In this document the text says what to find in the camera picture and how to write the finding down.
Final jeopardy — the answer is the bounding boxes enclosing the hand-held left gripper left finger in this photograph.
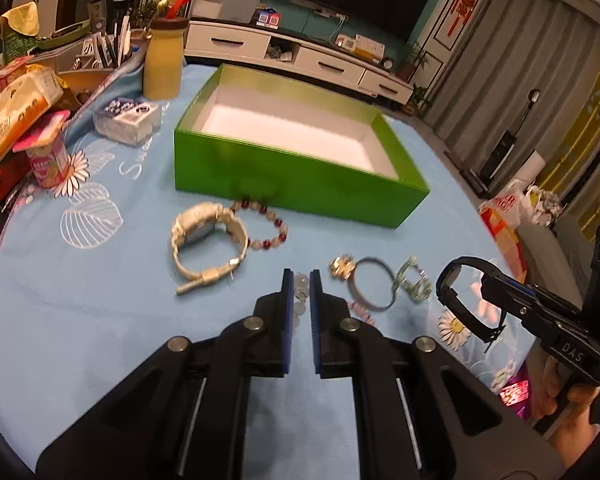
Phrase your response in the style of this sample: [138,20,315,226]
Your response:
[35,268,296,480]

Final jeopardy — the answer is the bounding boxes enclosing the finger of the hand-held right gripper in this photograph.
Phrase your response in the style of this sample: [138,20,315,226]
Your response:
[481,285,543,333]
[481,270,548,308]

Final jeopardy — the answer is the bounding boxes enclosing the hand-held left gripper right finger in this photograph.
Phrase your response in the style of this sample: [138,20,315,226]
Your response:
[309,269,567,480]

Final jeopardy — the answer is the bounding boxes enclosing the black wrist band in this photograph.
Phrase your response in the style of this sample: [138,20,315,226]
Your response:
[436,256,507,344]

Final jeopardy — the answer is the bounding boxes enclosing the white wrist watch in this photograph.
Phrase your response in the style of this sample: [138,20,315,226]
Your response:
[170,202,251,297]

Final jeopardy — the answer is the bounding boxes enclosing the green cardboard box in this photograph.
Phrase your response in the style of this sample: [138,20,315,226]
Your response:
[174,64,432,229]

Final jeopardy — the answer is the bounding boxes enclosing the person's right hand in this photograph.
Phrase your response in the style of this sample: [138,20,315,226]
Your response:
[529,355,600,467]

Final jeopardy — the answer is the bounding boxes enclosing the dark metal bangle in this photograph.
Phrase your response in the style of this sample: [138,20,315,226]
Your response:
[347,256,396,311]

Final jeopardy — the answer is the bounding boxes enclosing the red white plastic bag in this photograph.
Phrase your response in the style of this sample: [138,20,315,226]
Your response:
[479,180,564,233]

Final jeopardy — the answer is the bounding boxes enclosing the upright vacuum cleaner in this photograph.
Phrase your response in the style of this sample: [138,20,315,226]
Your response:
[467,89,542,197]

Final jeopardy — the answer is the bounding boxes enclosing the light blue printed tablecloth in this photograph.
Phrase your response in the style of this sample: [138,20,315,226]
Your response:
[0,55,537,480]

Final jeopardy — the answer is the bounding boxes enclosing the grey curtain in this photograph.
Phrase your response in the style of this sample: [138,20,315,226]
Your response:
[424,0,600,196]

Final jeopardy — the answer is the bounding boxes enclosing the potted green plant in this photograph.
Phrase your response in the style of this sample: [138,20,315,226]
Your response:
[397,42,432,82]

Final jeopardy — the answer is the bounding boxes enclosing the white tissue pack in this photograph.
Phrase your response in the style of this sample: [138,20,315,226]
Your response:
[93,97,162,145]

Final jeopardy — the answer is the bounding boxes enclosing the white television cabinet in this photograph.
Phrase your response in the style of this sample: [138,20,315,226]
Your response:
[184,19,415,109]

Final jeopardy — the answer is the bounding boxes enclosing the yellow plastic bottle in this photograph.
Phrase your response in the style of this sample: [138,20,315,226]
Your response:
[143,0,190,101]

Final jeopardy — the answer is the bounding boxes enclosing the pink yogurt cup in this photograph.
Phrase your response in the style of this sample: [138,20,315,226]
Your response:
[12,111,72,189]

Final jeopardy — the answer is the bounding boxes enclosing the red package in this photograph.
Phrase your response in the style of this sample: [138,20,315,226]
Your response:
[0,157,33,202]

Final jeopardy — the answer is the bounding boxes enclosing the clear storage bin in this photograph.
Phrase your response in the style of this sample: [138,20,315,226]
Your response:
[190,0,264,24]

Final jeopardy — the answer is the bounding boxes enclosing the desk organizer with pens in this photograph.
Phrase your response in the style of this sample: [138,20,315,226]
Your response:
[35,0,148,93]

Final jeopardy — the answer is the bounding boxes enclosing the orange snack packet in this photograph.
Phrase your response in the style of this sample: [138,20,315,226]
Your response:
[0,67,65,177]

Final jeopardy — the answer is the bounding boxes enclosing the yellow green cloth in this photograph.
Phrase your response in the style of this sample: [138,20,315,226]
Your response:
[0,2,39,37]

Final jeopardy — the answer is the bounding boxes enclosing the gold flower ring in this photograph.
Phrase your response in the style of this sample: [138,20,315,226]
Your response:
[330,254,357,281]

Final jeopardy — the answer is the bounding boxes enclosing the red bead bracelet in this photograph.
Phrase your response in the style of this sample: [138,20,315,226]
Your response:
[229,194,289,252]

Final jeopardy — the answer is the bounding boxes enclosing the red wall ornament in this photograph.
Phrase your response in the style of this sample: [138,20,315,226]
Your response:
[447,0,481,38]

